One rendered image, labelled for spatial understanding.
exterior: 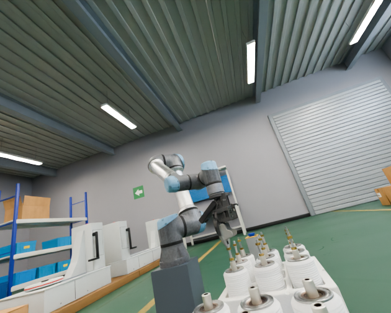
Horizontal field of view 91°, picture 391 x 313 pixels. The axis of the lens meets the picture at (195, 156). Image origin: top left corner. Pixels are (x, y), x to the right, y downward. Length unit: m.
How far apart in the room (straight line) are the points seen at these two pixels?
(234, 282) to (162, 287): 0.35
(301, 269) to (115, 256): 2.77
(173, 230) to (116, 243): 2.28
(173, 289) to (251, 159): 5.30
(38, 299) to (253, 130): 5.80
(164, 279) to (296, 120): 5.96
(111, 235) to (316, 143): 5.47
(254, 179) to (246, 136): 1.35
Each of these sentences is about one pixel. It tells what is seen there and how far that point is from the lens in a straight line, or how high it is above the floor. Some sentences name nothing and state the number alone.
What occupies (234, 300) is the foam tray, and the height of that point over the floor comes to 0.18.
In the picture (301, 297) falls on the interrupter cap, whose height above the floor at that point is 0.25.
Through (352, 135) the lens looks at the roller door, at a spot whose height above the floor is 1.69.
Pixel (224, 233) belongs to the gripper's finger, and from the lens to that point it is 0.84.
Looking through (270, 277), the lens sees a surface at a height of 0.22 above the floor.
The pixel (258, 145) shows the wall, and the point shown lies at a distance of 6.19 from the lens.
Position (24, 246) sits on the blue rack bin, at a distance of 5.48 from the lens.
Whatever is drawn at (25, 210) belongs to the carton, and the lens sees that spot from 5.62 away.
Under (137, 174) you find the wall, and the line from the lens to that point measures 7.07.
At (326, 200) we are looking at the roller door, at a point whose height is 0.28.
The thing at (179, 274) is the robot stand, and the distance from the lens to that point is 0.99.
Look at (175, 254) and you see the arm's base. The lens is 1.02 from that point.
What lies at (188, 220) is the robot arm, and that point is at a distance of 1.06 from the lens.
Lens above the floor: 0.44
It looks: 20 degrees up
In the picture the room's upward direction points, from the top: 15 degrees counter-clockwise
